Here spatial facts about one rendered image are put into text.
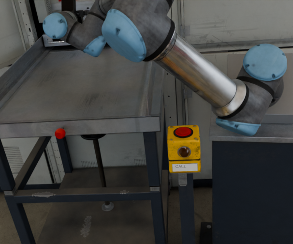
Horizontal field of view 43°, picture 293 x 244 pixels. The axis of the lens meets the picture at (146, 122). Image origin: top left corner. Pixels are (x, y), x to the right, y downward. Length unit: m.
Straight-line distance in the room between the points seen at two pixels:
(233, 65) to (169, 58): 0.48
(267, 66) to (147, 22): 0.40
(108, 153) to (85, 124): 0.90
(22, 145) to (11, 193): 0.71
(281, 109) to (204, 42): 0.60
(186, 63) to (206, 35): 0.84
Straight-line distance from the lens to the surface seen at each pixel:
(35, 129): 1.24
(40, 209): 2.20
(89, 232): 1.74
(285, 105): 1.28
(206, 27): 1.72
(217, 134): 1.21
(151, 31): 0.82
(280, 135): 1.22
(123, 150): 2.04
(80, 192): 1.39
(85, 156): 2.10
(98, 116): 1.17
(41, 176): 2.24
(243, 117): 1.03
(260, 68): 1.06
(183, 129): 0.94
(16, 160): 2.23
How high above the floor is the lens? 1.39
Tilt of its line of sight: 30 degrees down
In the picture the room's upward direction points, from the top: 6 degrees counter-clockwise
